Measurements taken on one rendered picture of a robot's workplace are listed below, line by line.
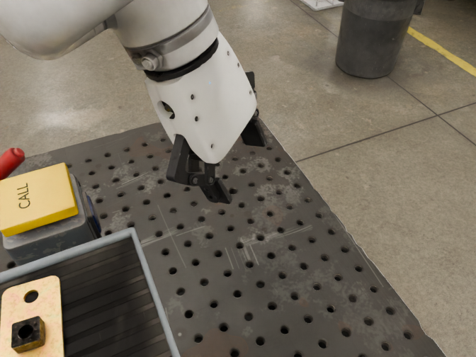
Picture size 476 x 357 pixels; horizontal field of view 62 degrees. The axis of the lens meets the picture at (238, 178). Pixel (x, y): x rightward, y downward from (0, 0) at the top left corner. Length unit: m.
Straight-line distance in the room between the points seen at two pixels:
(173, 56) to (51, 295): 0.20
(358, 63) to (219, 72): 2.32
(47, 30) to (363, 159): 1.97
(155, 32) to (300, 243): 0.63
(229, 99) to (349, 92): 2.21
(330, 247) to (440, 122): 1.75
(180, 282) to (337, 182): 1.30
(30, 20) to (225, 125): 0.21
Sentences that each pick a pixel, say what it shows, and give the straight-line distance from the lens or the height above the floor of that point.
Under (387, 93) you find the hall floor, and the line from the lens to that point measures 2.65.
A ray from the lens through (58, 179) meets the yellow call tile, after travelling 0.39.
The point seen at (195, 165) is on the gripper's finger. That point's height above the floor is 1.12.
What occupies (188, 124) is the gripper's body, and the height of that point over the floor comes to 1.19.
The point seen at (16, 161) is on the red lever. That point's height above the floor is 1.13.
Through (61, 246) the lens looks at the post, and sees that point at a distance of 0.39.
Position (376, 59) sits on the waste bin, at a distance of 2.68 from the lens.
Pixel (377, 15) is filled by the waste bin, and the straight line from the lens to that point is 2.53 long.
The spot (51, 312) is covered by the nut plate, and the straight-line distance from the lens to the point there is 0.31.
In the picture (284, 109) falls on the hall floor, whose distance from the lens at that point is 2.38.
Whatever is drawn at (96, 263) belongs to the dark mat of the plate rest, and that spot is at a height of 1.16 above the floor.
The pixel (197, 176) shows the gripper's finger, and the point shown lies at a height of 1.13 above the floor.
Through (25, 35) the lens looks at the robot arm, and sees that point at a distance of 0.27.
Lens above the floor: 1.42
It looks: 47 degrees down
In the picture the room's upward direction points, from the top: straight up
